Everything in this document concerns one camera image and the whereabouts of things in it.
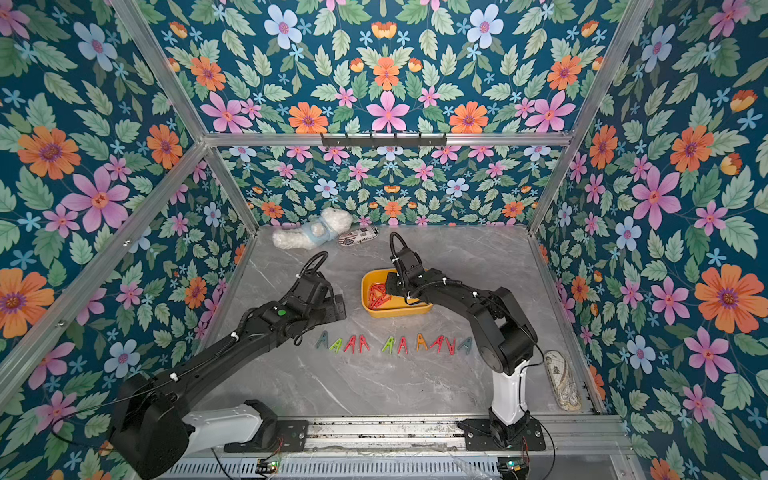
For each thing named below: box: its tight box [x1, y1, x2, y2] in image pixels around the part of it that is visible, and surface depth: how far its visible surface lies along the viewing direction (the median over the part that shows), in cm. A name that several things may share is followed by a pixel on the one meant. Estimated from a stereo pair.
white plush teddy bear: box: [272, 207, 354, 250], surface depth 109 cm
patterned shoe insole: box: [544, 350, 582, 412], surface depth 80 cm
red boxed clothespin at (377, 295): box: [368, 283, 392, 310], surface depth 103 cm
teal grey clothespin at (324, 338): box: [316, 330, 329, 349], surface depth 92 cm
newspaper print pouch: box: [338, 225, 380, 247], surface depth 117 cm
